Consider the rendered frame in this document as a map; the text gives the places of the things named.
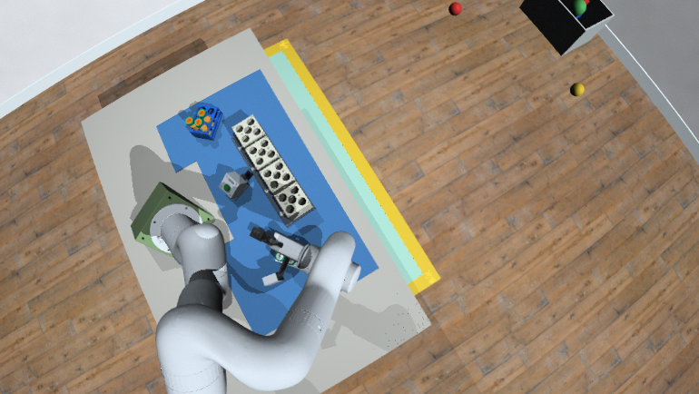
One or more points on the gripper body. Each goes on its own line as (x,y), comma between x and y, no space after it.
(290,249)

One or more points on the blue flat mat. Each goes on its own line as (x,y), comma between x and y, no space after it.
(250,260)

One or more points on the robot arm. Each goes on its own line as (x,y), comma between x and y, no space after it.
(196,343)

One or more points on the blue tube rack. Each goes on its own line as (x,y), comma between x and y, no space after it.
(212,112)

